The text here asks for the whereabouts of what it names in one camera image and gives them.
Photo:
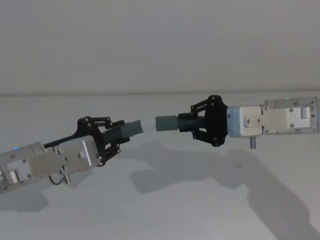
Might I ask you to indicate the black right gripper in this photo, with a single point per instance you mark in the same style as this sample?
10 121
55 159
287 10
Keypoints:
216 122

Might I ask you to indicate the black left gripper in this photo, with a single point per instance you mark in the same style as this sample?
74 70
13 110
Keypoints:
100 140

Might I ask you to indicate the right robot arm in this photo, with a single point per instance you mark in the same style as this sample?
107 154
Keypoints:
275 120

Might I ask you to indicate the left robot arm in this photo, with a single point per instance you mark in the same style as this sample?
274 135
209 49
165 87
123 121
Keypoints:
37 162

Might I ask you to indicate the white table cloth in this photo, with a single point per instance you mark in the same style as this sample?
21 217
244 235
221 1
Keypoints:
160 200

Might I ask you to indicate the white curtain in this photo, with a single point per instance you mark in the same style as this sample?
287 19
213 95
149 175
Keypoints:
160 45

